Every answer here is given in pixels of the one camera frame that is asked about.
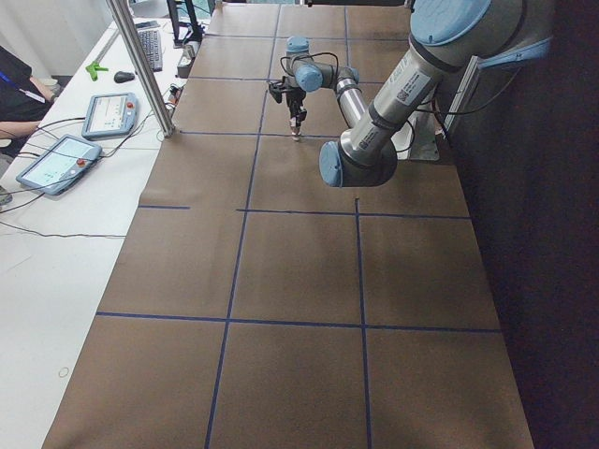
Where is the far teach pendant tablet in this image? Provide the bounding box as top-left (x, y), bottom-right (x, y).
top-left (81, 93), bottom-right (138, 140)

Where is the near orange black connector box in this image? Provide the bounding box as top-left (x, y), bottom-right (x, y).
top-left (168, 84), bottom-right (183, 105)

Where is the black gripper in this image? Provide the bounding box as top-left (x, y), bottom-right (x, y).
top-left (285, 87), bottom-right (307, 128)

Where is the black keyboard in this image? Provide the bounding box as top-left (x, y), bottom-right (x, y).
top-left (138, 29), bottom-right (163, 72)

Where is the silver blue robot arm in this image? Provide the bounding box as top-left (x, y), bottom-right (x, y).
top-left (269, 1), bottom-right (555, 187)

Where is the near teach pendant tablet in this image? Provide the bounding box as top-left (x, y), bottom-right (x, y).
top-left (16, 135), bottom-right (102, 196)

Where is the aluminium frame post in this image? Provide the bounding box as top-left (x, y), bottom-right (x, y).
top-left (107, 0), bottom-right (175, 138)

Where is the seated person in black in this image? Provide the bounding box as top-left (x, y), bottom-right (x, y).
top-left (1, 47), bottom-right (56, 158)

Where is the black computer mouse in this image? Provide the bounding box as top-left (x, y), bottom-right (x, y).
top-left (113, 71), bottom-right (136, 84)

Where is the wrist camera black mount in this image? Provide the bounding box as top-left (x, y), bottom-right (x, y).
top-left (268, 78), bottom-right (287, 104)

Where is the green plastic clamp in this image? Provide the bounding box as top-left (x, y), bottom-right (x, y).
top-left (85, 61), bottom-right (108, 81)

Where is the white central pedestal column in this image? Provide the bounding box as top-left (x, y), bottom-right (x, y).
top-left (392, 111), bottom-right (440, 162)

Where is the teach pendant tablet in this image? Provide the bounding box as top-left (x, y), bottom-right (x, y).
top-left (16, 135), bottom-right (102, 196)
top-left (81, 93), bottom-right (138, 140)

